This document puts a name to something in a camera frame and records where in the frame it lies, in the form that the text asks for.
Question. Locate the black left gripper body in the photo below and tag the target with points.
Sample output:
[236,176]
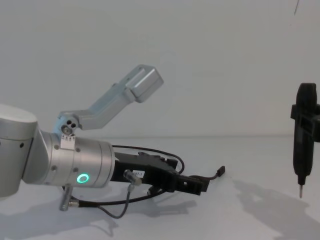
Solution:
[155,170]

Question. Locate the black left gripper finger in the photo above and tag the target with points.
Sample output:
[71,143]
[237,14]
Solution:
[186,186]
[205,185]

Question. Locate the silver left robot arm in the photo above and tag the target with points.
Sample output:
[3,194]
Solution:
[82,160]

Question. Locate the white table cloth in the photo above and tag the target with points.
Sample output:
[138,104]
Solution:
[225,217]

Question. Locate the black tool holder clamp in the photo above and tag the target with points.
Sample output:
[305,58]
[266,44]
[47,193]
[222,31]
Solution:
[315,122]

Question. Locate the plain pale wall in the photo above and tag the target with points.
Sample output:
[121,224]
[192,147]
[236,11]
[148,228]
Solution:
[200,50]

